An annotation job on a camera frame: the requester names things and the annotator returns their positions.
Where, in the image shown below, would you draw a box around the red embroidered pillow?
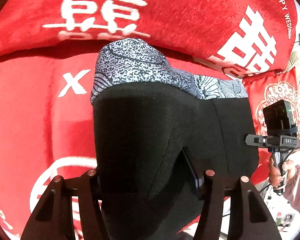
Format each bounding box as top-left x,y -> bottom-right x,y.
242,67 -> 300,153

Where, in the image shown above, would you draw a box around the red printed bed sheet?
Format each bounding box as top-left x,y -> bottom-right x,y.
0,52 -> 265,240

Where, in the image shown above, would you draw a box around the black pants with grey waistband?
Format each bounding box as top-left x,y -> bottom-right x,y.
90,38 -> 260,240

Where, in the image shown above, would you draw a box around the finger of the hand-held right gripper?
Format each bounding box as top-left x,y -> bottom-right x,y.
245,134 -> 282,147

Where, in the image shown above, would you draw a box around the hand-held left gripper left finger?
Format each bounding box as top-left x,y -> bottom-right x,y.
20,169 -> 105,240

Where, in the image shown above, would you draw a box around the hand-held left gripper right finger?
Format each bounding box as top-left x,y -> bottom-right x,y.
181,147 -> 283,240

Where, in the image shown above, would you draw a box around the red plush printed blanket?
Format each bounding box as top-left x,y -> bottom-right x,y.
0,0 -> 298,79

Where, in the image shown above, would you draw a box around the black cable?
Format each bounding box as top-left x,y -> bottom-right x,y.
259,180 -> 278,199

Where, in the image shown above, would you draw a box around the person's right hand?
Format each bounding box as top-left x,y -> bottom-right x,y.
267,159 -> 300,188

